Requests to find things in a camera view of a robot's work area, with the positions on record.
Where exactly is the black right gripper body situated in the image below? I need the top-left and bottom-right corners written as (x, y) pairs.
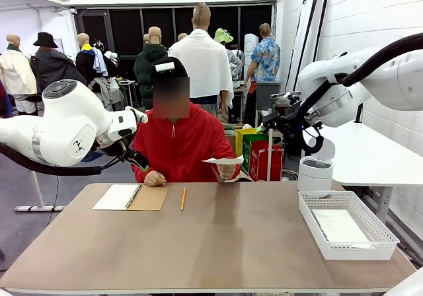
top-left (280, 100), bottom-right (321, 133)

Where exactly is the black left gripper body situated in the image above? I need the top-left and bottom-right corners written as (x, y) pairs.
top-left (98, 133), bottom-right (139, 159)

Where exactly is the brown spiral notebook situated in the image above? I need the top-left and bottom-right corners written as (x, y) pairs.
top-left (92, 183), bottom-right (170, 211)

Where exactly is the white paper sheet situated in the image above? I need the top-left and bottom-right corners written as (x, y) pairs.
top-left (201, 155), bottom-right (245, 166)

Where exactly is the person's right forearm red sleeve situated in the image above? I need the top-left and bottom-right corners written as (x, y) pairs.
top-left (133, 159), bottom-right (156, 184)

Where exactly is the person's right hand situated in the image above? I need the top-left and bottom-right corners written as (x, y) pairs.
top-left (144, 170), bottom-right (167, 187)

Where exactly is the person's left hand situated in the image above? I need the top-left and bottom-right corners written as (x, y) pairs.
top-left (216, 163), bottom-right (236, 181)

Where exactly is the glass jar with dark liquid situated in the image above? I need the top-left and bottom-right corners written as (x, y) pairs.
top-left (276, 96), bottom-right (291, 117)

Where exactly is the green paper bag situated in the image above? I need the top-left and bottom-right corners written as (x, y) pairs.
top-left (242, 133), bottom-right (269, 173)

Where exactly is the small white side table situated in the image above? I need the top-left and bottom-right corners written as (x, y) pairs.
top-left (259, 109), bottom-right (286, 182)

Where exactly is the grey tray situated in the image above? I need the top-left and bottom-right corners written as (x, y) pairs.
top-left (270, 91), bottom-right (302, 100)

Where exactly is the grey metal cabinet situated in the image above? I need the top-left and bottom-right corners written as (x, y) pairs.
top-left (256, 81), bottom-right (282, 112)

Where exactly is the yellow paper bag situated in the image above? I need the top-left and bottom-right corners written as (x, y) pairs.
top-left (235, 128), bottom-right (262, 165)

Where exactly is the person in red hoodie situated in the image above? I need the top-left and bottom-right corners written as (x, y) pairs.
top-left (132, 74), bottom-right (242, 184)

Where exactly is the red paper bag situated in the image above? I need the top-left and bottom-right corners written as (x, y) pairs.
top-left (248, 139), bottom-right (284, 182)

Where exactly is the mannequin in floral blue shirt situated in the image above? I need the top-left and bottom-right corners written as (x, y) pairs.
top-left (243, 23), bottom-right (282, 128)

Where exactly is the small white work table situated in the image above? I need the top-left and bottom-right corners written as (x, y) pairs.
top-left (117, 79), bottom-right (138, 110)

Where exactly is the black framed white panel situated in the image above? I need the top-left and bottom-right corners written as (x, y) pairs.
top-left (297, 0), bottom-right (330, 75)
top-left (286, 0), bottom-right (320, 93)

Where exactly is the white cylinder tower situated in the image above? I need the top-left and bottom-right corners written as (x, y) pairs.
top-left (244, 33), bottom-right (260, 75)

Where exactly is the mannequin in dark green jacket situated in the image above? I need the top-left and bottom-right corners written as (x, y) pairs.
top-left (134, 26), bottom-right (169, 110)

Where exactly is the mannequin with yellow collar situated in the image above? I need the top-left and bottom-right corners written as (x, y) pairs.
top-left (75, 33), bottom-right (116, 110)

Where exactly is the mannequin with white shawl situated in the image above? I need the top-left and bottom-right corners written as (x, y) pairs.
top-left (167, 2), bottom-right (235, 118)

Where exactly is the mannequin with green hat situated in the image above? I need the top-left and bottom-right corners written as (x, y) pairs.
top-left (213, 28), bottom-right (244, 79)

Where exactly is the black baseball cap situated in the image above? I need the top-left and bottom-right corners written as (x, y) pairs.
top-left (151, 56), bottom-right (189, 79)

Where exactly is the white desk foot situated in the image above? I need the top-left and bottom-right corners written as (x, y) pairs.
top-left (15, 170), bottom-right (66, 213)

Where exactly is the mannequin with black bucket hat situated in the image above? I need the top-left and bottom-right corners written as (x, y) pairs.
top-left (30, 32), bottom-right (87, 89)

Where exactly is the mannequin in cream jacket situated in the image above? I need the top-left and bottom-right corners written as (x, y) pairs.
top-left (0, 34), bottom-right (38, 115)

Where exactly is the white plastic mesh basket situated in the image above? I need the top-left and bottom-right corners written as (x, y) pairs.
top-left (297, 190), bottom-right (401, 261)

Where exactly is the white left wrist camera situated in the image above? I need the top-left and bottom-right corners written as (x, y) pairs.
top-left (124, 106), bottom-right (149, 124)

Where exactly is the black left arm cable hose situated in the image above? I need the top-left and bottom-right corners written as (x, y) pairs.
top-left (0, 142), bottom-right (102, 177)

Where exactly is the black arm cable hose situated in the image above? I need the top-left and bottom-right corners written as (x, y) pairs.
top-left (299, 33), bottom-right (423, 157)
top-left (0, 142), bottom-right (102, 177)

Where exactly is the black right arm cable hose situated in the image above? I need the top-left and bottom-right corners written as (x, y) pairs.
top-left (299, 33), bottom-right (423, 157)

